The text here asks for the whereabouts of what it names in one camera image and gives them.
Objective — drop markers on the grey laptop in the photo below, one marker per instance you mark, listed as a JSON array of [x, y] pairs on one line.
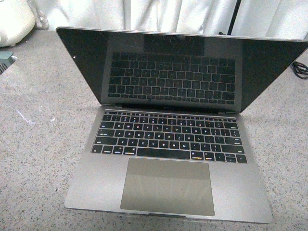
[[168, 138]]

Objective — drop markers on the blue desk lamp with black pole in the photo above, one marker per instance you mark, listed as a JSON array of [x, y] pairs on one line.
[[229, 12]]

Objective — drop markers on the white curtain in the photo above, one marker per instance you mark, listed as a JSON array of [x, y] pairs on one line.
[[256, 18]]

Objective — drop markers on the grey-green box at table edge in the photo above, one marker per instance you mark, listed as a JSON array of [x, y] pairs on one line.
[[6, 60]]

